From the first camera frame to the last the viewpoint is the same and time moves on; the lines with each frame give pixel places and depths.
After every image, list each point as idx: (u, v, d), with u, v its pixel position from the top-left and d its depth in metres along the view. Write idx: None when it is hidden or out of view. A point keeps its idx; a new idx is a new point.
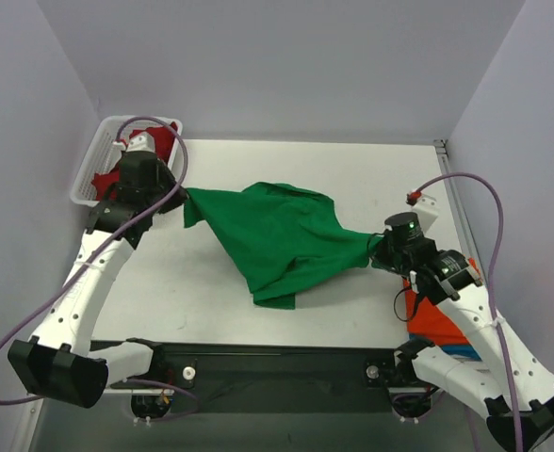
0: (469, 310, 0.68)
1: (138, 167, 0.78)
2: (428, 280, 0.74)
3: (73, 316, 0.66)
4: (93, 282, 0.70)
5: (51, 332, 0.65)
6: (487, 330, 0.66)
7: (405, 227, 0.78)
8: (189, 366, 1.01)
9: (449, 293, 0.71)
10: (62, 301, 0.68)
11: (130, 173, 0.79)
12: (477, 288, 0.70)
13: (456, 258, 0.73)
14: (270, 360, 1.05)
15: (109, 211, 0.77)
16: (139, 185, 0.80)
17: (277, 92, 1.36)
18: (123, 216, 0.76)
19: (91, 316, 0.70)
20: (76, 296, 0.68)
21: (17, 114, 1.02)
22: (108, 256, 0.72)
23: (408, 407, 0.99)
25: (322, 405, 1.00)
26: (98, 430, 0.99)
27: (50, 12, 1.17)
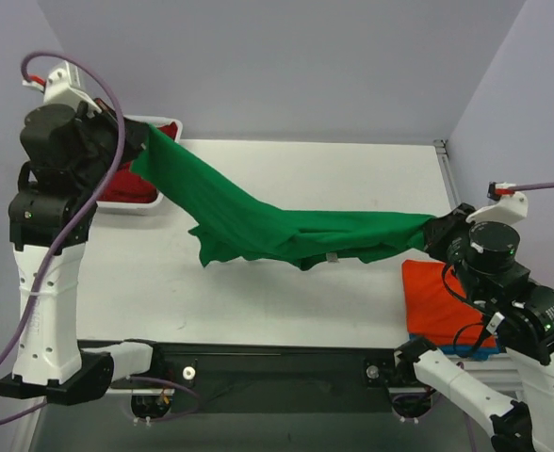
0: (552, 376, 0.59)
1: (48, 143, 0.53)
2: (518, 329, 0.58)
3: (46, 350, 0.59)
4: (52, 306, 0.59)
5: (30, 368, 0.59)
6: None
7: (504, 252, 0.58)
8: (189, 366, 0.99)
9: (542, 354, 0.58)
10: (28, 333, 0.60)
11: (42, 152, 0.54)
12: None
13: None
14: (270, 360, 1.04)
15: (33, 211, 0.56)
16: (60, 163, 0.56)
17: (277, 91, 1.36)
18: (52, 217, 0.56)
19: (70, 333, 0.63)
20: (40, 329, 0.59)
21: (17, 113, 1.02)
22: (57, 276, 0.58)
23: (408, 408, 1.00)
25: (322, 405, 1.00)
26: (98, 430, 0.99)
27: (49, 11, 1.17)
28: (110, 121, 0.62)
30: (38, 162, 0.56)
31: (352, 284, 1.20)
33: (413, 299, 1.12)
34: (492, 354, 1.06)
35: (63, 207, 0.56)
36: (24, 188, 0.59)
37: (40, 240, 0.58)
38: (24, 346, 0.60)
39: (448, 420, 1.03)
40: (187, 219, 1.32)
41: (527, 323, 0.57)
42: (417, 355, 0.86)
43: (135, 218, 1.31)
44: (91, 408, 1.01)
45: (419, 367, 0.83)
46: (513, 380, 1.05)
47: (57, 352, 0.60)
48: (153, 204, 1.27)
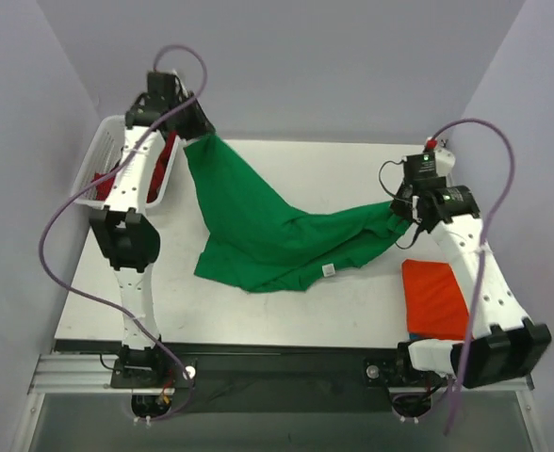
0: (457, 235, 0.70)
1: (163, 79, 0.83)
2: (428, 204, 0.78)
3: (133, 189, 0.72)
4: (141, 165, 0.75)
5: (117, 200, 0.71)
6: (468, 256, 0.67)
7: (419, 158, 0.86)
8: (189, 366, 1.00)
9: (446, 216, 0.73)
10: (119, 177, 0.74)
11: (157, 85, 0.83)
12: (472, 219, 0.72)
13: (461, 187, 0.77)
14: (271, 360, 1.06)
15: (143, 111, 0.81)
16: (165, 93, 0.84)
17: (278, 92, 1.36)
18: (156, 116, 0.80)
19: (144, 194, 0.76)
20: (131, 173, 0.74)
21: (17, 116, 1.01)
22: (151, 145, 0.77)
23: (408, 407, 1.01)
25: (324, 405, 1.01)
26: (98, 430, 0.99)
27: (49, 13, 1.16)
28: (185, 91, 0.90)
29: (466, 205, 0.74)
30: (150, 93, 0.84)
31: (352, 283, 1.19)
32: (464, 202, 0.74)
33: (415, 298, 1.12)
34: None
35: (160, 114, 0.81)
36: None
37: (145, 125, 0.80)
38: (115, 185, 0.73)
39: (448, 420, 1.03)
40: (187, 219, 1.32)
41: (434, 200, 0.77)
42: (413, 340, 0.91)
43: None
44: (91, 408, 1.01)
45: (414, 346, 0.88)
46: (513, 380, 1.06)
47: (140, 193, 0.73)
48: (154, 204, 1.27)
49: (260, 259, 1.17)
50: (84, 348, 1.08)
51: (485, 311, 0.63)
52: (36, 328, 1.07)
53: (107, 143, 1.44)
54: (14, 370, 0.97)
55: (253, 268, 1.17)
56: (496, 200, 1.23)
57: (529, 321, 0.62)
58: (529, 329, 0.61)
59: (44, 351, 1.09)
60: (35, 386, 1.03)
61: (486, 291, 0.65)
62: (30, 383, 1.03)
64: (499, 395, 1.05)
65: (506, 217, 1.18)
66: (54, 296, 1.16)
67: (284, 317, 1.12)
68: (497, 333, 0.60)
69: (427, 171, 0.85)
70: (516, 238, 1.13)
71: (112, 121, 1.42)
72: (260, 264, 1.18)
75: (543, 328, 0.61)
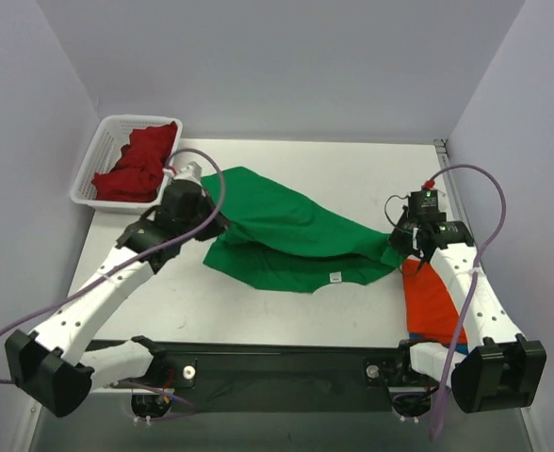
0: (452, 259, 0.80)
1: (180, 197, 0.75)
2: (425, 234, 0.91)
3: (76, 323, 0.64)
4: (106, 295, 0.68)
5: (53, 330, 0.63)
6: (463, 276, 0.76)
7: (422, 196, 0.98)
8: (189, 365, 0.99)
9: (442, 242, 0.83)
10: (72, 308, 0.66)
11: (172, 201, 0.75)
12: (466, 248, 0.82)
13: (459, 224, 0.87)
14: (270, 359, 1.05)
15: (144, 232, 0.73)
16: (177, 213, 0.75)
17: (278, 93, 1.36)
18: (155, 240, 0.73)
19: (92, 328, 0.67)
20: (85, 304, 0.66)
21: (16, 117, 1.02)
22: (128, 273, 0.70)
23: (407, 407, 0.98)
25: (322, 405, 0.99)
26: (96, 431, 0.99)
27: (49, 13, 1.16)
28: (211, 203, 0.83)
29: (462, 236, 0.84)
30: (161, 205, 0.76)
31: (352, 283, 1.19)
32: (459, 232, 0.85)
33: (412, 298, 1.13)
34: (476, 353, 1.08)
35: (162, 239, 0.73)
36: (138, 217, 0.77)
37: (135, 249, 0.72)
38: (61, 313, 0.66)
39: (448, 419, 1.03)
40: None
41: (431, 230, 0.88)
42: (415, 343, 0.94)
43: (136, 217, 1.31)
44: (89, 408, 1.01)
45: (415, 349, 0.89)
46: None
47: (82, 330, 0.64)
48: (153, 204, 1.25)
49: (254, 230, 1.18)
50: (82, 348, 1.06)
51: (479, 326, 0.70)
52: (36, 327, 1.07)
53: (107, 143, 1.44)
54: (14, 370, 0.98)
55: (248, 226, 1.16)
56: (496, 201, 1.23)
57: (523, 338, 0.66)
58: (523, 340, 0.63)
59: None
60: None
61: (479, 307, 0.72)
62: None
64: None
65: (504, 217, 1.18)
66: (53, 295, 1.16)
67: (284, 316, 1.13)
68: (491, 347, 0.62)
69: (430, 207, 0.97)
70: (515, 239, 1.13)
71: (112, 121, 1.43)
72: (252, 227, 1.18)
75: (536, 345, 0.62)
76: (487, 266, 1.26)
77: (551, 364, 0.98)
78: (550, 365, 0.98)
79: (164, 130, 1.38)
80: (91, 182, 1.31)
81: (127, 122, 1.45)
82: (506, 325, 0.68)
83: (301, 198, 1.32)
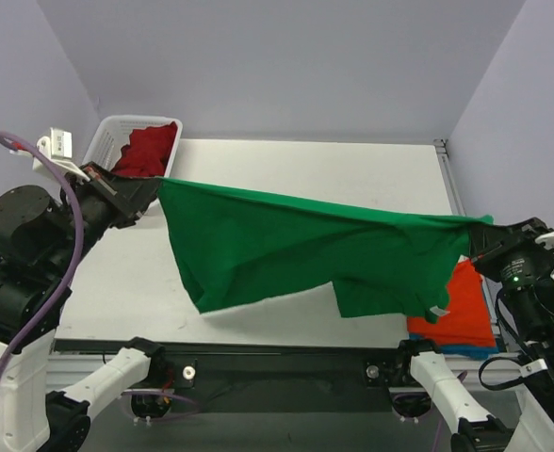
0: None
1: (8, 237, 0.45)
2: None
3: (8, 435, 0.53)
4: (11, 404, 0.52)
5: None
6: None
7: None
8: (189, 365, 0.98)
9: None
10: None
11: (5, 247, 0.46)
12: None
13: None
14: (270, 360, 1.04)
15: None
16: (27, 254, 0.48)
17: (277, 92, 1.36)
18: (16, 306, 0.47)
19: (39, 411, 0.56)
20: (0, 419, 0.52)
21: (17, 116, 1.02)
22: (16, 370, 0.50)
23: (407, 407, 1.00)
25: (323, 405, 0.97)
26: (95, 431, 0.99)
27: (49, 13, 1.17)
28: (98, 188, 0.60)
29: None
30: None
31: None
32: None
33: None
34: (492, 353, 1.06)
35: (26, 300, 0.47)
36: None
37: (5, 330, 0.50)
38: None
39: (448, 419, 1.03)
40: None
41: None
42: (416, 350, 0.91)
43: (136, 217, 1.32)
44: None
45: (416, 361, 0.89)
46: None
47: (18, 438, 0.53)
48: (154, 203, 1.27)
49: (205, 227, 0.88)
50: (84, 348, 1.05)
51: None
52: None
53: (107, 143, 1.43)
54: None
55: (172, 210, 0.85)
56: (496, 201, 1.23)
57: None
58: None
59: None
60: None
61: None
62: None
64: (498, 394, 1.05)
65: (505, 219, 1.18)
66: None
67: (285, 317, 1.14)
68: None
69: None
70: None
71: (112, 121, 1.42)
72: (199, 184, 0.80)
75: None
76: None
77: None
78: None
79: (164, 130, 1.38)
80: None
81: (127, 123, 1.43)
82: None
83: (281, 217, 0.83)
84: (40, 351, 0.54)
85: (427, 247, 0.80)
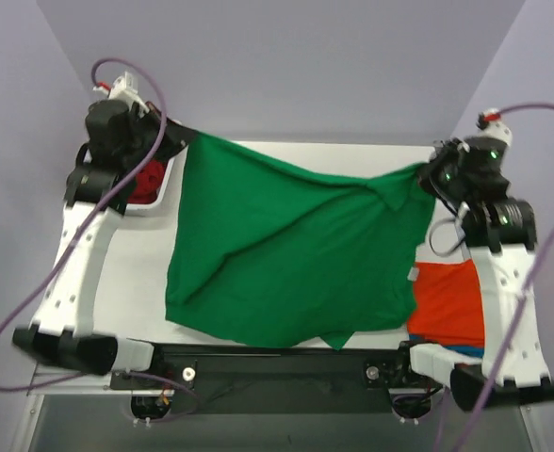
0: (498, 269, 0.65)
1: (105, 124, 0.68)
2: (478, 219, 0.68)
3: (70, 298, 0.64)
4: (86, 258, 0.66)
5: (50, 318, 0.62)
6: (505, 295, 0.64)
7: (485, 153, 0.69)
8: (188, 366, 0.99)
9: (494, 243, 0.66)
10: (57, 283, 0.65)
11: (101, 135, 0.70)
12: (523, 252, 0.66)
13: (525, 212, 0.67)
14: (270, 360, 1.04)
15: (88, 179, 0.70)
16: (114, 144, 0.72)
17: (277, 93, 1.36)
18: (104, 184, 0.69)
19: (89, 294, 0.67)
20: (68, 276, 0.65)
21: (15, 117, 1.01)
22: (95, 231, 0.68)
23: (407, 408, 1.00)
25: (323, 406, 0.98)
26: (94, 433, 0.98)
27: (49, 14, 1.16)
28: (155, 120, 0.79)
29: (521, 234, 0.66)
30: (93, 142, 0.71)
31: None
32: (522, 228, 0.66)
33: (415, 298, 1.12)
34: None
35: (113, 179, 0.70)
36: (77, 168, 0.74)
37: (90, 201, 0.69)
38: (52, 293, 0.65)
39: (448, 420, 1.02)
40: None
41: (487, 218, 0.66)
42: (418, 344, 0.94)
43: (135, 218, 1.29)
44: (90, 408, 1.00)
45: (415, 349, 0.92)
46: None
47: (80, 301, 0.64)
48: (153, 205, 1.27)
49: (226, 211, 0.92)
50: None
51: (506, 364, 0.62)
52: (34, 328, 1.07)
53: None
54: (12, 370, 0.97)
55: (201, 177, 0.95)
56: None
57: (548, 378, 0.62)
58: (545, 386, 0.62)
59: None
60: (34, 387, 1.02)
61: (513, 342, 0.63)
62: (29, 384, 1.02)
64: None
65: None
66: None
67: None
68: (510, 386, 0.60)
69: (492, 173, 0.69)
70: None
71: None
72: (223, 146, 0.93)
75: None
76: None
77: (552, 366, 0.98)
78: (551, 366, 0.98)
79: None
80: None
81: None
82: (535, 364, 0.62)
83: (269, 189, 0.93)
84: (105, 242, 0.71)
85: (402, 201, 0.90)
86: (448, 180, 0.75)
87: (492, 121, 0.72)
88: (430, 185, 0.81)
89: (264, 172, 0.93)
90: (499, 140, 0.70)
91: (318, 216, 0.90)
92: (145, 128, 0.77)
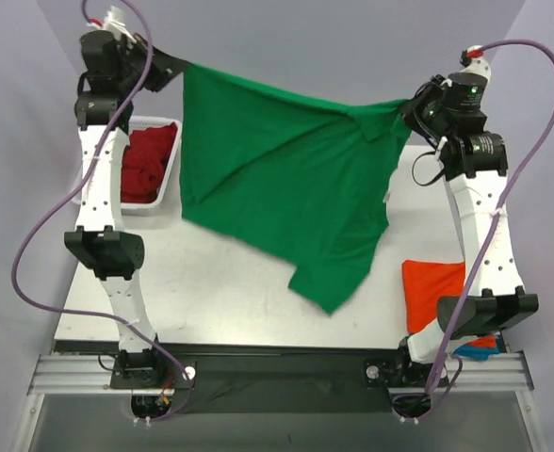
0: (475, 192, 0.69)
1: (101, 54, 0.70)
2: (454, 150, 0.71)
3: (104, 202, 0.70)
4: (106, 170, 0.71)
5: (90, 219, 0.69)
6: (482, 212, 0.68)
7: (466, 88, 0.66)
8: (189, 366, 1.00)
9: (470, 169, 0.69)
10: (90, 190, 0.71)
11: (97, 63, 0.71)
12: (496, 177, 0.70)
13: (496, 140, 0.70)
14: (270, 360, 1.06)
15: (94, 104, 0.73)
16: (108, 72, 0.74)
17: None
18: (110, 105, 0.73)
19: (117, 198, 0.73)
20: (97, 184, 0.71)
21: (17, 114, 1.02)
22: (112, 146, 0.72)
23: (407, 407, 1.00)
25: (322, 406, 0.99)
26: (95, 432, 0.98)
27: None
28: (142, 50, 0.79)
29: (495, 160, 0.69)
30: (91, 72, 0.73)
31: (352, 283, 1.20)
32: (494, 156, 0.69)
33: (413, 298, 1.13)
34: (491, 354, 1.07)
35: (113, 104, 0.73)
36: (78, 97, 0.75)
37: (102, 121, 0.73)
38: (87, 200, 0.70)
39: (449, 419, 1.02)
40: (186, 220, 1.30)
41: (464, 148, 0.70)
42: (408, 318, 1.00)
43: (136, 218, 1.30)
44: (91, 407, 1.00)
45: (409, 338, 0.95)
46: (513, 380, 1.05)
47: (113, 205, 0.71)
48: (154, 203, 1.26)
49: (218, 127, 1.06)
50: (83, 349, 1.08)
51: (480, 275, 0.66)
52: (36, 327, 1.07)
53: None
54: (14, 368, 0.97)
55: (199, 109, 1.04)
56: None
57: (523, 290, 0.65)
58: (519, 297, 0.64)
59: (44, 350, 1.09)
60: (35, 386, 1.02)
61: (488, 254, 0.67)
62: (30, 383, 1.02)
64: (498, 394, 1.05)
65: None
66: (54, 294, 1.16)
67: (286, 316, 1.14)
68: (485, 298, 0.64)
69: (474, 104, 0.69)
70: (514, 237, 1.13)
71: None
72: (216, 77, 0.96)
75: (532, 297, 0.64)
76: None
77: (551, 363, 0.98)
78: (550, 363, 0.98)
79: (164, 132, 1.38)
80: None
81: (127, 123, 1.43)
82: (511, 276, 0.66)
83: (261, 112, 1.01)
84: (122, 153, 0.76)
85: (377, 133, 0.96)
86: (432, 113, 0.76)
87: (475, 58, 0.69)
88: (414, 120, 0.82)
89: (257, 99, 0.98)
90: (482, 77, 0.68)
91: (304, 135, 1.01)
92: (134, 58, 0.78)
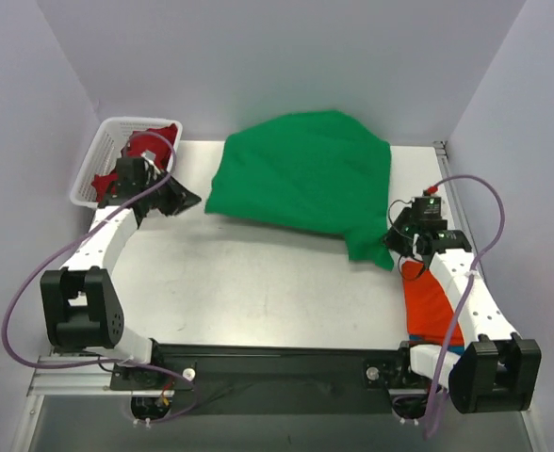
0: (448, 263, 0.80)
1: (131, 163, 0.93)
2: (424, 242, 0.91)
3: (98, 250, 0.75)
4: (111, 232, 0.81)
5: (81, 261, 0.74)
6: (457, 275, 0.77)
7: (426, 201, 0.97)
8: (188, 368, 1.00)
9: (440, 247, 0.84)
10: (88, 244, 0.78)
11: (128, 172, 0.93)
12: (465, 251, 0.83)
13: (459, 233, 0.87)
14: (270, 361, 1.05)
15: (116, 196, 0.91)
16: (136, 179, 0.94)
17: (278, 93, 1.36)
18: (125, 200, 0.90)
19: (110, 255, 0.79)
20: (97, 239, 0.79)
21: (16, 117, 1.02)
22: (123, 217, 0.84)
23: (408, 408, 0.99)
25: (323, 407, 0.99)
26: (93, 434, 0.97)
27: (50, 15, 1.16)
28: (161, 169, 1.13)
29: (460, 242, 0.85)
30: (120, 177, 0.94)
31: (352, 283, 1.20)
32: (457, 239, 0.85)
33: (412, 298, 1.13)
34: None
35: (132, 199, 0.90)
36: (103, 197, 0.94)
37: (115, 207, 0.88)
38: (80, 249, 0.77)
39: (450, 420, 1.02)
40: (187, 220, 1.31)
41: (431, 236, 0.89)
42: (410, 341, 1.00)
43: None
44: (90, 409, 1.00)
45: (415, 351, 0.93)
46: None
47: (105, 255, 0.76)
48: None
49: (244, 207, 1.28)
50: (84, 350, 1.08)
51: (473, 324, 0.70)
52: (35, 328, 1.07)
53: (107, 145, 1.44)
54: (13, 369, 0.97)
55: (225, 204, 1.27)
56: (496, 201, 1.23)
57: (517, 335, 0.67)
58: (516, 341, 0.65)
59: (44, 351, 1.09)
60: (35, 387, 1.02)
61: (474, 307, 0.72)
62: (30, 385, 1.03)
64: None
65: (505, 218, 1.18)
66: None
67: (285, 317, 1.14)
68: (485, 344, 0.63)
69: (431, 213, 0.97)
70: (514, 239, 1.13)
71: (111, 123, 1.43)
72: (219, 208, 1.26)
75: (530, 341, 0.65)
76: (489, 266, 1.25)
77: (552, 363, 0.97)
78: (551, 364, 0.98)
79: (164, 132, 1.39)
80: (91, 184, 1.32)
81: (127, 124, 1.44)
82: (503, 326, 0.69)
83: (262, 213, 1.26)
84: (128, 230, 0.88)
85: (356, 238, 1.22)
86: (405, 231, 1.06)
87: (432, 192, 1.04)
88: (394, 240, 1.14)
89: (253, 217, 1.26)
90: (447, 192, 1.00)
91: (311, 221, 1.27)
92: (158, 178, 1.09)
